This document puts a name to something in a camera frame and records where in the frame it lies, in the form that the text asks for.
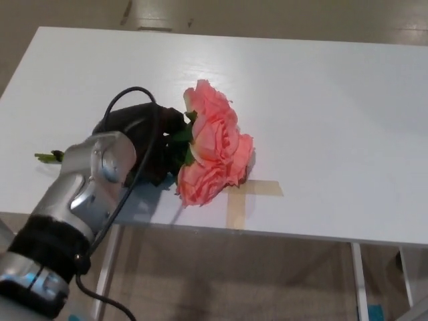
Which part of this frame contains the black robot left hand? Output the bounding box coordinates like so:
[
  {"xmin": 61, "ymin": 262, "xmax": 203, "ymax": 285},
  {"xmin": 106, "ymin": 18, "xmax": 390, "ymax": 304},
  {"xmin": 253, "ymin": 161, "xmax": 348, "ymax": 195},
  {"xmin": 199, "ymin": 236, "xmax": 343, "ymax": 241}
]
[{"xmin": 92, "ymin": 103, "xmax": 188, "ymax": 188}]

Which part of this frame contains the pink rose bouquet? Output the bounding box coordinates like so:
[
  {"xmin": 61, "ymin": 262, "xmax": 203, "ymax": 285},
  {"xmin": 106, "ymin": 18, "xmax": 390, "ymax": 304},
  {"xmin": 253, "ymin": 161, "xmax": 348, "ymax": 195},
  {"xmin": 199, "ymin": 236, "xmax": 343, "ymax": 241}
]
[{"xmin": 34, "ymin": 79, "xmax": 257, "ymax": 207}]

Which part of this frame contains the short beige masking tape strip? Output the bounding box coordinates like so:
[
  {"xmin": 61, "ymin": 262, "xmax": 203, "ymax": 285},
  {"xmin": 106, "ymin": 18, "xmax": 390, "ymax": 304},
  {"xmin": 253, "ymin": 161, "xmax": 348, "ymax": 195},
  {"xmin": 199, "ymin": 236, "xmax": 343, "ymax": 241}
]
[{"xmin": 230, "ymin": 180, "xmax": 285, "ymax": 198}]

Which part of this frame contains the white table leg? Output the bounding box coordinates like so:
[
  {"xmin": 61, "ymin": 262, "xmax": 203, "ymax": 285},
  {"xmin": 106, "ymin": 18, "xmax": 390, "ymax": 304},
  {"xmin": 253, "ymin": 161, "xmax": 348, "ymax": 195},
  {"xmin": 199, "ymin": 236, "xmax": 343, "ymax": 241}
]
[
  {"xmin": 351, "ymin": 243, "xmax": 370, "ymax": 321},
  {"xmin": 399, "ymin": 249, "xmax": 416, "ymax": 309},
  {"xmin": 89, "ymin": 223, "xmax": 122, "ymax": 321}
]

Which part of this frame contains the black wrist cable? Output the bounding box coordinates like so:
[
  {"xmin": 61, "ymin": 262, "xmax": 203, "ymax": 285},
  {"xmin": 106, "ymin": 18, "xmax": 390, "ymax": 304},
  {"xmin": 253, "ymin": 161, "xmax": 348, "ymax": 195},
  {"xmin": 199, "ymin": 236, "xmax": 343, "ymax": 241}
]
[{"xmin": 74, "ymin": 86, "xmax": 160, "ymax": 321}]

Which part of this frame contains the grey metal frame bar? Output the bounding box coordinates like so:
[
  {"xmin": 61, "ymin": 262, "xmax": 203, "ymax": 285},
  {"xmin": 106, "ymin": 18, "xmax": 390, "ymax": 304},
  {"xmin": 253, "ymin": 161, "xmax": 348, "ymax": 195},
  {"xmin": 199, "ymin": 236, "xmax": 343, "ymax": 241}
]
[{"xmin": 0, "ymin": 219, "xmax": 17, "ymax": 241}]

